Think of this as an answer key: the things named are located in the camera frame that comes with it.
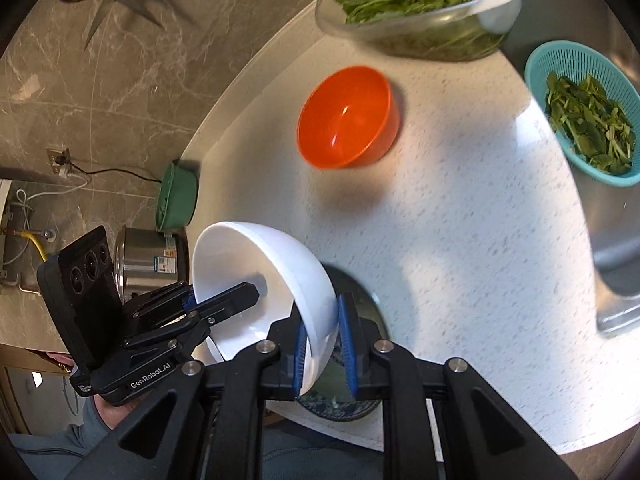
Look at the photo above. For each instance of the green plastic basin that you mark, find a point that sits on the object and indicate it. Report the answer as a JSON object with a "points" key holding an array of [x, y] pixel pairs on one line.
{"points": [[175, 200]]}

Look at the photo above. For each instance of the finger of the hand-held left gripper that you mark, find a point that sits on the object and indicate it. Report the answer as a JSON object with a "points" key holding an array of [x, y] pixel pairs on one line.
{"points": [[160, 305], [230, 300]]}

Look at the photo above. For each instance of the teal plastic colander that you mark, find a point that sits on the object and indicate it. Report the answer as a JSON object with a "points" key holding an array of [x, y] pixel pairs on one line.
{"points": [[542, 57]]}

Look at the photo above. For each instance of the orange bowl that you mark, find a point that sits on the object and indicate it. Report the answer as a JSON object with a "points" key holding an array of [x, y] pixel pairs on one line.
{"points": [[345, 110]]}

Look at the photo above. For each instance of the small white bowl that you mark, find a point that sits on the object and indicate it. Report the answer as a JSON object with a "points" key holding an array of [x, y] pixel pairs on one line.
{"points": [[260, 260]]}

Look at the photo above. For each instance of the stainless steel rice cooker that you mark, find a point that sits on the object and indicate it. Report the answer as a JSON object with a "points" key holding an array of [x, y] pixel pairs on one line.
{"points": [[145, 260]]}

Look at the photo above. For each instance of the green floral patterned bowl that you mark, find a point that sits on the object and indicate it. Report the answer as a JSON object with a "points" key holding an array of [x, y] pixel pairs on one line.
{"points": [[325, 405]]}

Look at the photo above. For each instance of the clear glass bowl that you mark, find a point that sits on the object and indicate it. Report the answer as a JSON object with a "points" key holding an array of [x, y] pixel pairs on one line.
{"points": [[495, 15]]}

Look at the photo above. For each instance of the person's left hand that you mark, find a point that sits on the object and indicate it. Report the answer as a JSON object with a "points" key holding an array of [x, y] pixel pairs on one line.
{"points": [[115, 416]]}

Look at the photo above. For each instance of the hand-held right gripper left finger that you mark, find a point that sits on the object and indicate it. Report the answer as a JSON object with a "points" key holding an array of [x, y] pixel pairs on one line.
{"points": [[300, 355]]}

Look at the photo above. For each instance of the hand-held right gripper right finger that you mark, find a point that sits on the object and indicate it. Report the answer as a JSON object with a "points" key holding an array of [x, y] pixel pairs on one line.
{"points": [[346, 340]]}

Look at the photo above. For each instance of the wall socket with plug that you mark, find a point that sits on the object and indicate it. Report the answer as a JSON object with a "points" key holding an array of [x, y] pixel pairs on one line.
{"points": [[60, 160]]}

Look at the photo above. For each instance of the steel sink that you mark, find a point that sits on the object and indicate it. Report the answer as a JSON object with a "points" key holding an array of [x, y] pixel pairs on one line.
{"points": [[615, 220]]}

